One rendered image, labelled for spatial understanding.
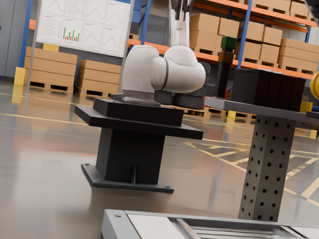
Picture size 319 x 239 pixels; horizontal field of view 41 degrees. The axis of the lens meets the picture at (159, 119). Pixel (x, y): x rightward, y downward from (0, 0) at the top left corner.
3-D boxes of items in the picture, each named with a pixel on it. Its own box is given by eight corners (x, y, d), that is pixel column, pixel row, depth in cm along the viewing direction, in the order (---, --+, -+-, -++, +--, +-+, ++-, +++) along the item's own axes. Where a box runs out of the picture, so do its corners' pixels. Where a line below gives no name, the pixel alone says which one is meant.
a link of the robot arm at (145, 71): (117, 88, 207) (122, 43, 205) (153, 93, 213) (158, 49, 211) (126, 90, 191) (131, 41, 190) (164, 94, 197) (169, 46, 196)
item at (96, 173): (66, 162, 220) (75, 105, 218) (157, 171, 236) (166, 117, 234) (79, 189, 173) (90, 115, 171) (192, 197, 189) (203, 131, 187)
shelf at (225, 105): (222, 109, 136) (224, 99, 136) (203, 105, 152) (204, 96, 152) (335, 127, 148) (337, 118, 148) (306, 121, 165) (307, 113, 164)
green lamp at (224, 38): (224, 47, 141) (226, 35, 141) (219, 48, 145) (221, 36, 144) (235, 50, 142) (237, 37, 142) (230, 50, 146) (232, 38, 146)
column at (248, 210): (248, 236, 148) (271, 116, 145) (236, 225, 158) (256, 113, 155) (274, 237, 151) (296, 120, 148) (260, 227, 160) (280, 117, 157)
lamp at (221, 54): (221, 62, 141) (223, 50, 141) (217, 62, 145) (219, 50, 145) (232, 64, 142) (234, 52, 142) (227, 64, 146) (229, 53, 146)
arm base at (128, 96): (105, 99, 206) (106, 87, 205) (148, 104, 214) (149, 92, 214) (115, 102, 189) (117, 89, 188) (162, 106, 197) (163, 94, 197)
